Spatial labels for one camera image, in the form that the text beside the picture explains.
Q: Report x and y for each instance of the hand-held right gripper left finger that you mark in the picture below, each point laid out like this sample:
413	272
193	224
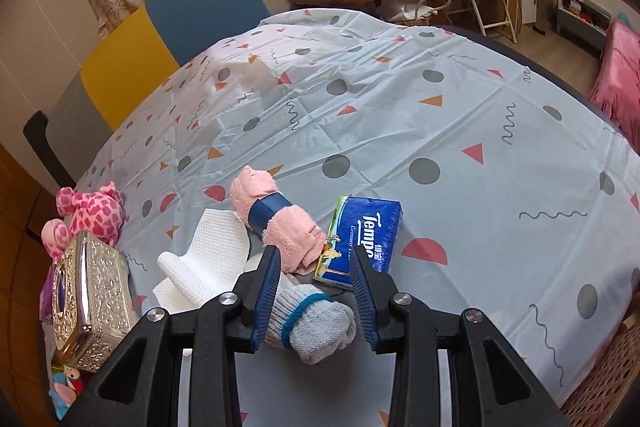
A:
262	302

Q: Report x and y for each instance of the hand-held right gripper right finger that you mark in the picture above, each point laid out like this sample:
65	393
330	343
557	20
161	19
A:
362	302

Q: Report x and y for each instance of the white knit roll blue band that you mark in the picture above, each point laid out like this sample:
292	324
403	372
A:
320	322

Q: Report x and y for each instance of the white waffle cloth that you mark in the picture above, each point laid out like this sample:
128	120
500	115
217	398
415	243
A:
210	252

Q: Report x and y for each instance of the small colourful soft toy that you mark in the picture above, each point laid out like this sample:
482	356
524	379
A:
70	377

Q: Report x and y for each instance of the pink towel roll blue band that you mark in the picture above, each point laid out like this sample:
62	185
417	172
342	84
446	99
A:
285	232

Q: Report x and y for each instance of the blue tissue pack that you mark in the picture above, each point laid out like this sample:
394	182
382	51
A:
370	222

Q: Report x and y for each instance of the silver ornate tissue box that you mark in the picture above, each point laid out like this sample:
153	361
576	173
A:
95	297

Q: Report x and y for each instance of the patterned light blue tablecloth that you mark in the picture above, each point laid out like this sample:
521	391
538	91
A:
400	117

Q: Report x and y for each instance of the pink spotted plush toy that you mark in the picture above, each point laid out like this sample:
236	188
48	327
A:
95	212

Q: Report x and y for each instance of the wicker chair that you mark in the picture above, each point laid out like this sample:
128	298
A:
610	382

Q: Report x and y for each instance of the multicolour padded bench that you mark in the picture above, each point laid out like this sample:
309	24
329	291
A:
200	2

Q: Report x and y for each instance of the pink blanket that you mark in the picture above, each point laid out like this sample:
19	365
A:
620	77

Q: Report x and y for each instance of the white cabinet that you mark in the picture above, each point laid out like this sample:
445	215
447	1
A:
582	14

